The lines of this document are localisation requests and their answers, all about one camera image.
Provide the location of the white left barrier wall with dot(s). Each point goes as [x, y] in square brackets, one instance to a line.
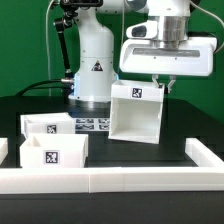
[3, 149]

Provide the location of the white right barrier wall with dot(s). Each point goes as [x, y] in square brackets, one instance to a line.
[201, 155]

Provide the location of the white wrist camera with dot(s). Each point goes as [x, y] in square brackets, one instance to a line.
[146, 30]

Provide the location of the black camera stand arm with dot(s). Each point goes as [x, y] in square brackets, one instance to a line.
[70, 11]

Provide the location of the white front barrier wall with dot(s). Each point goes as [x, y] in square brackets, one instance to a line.
[92, 180]

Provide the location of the white drawer tray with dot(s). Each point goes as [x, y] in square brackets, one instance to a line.
[48, 123]
[54, 151]

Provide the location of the white front drawer tray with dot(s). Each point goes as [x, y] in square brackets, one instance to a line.
[54, 151]

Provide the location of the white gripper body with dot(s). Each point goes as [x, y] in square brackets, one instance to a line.
[193, 57]

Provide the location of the white barrier wall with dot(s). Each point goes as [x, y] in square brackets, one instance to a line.
[92, 180]
[3, 149]
[201, 155]

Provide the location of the white drawer cabinet box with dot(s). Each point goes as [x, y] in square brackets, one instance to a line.
[136, 111]

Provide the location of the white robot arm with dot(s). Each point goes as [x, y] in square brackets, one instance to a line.
[159, 46]

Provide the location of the white marker tag sheet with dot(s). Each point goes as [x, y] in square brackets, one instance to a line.
[92, 124]

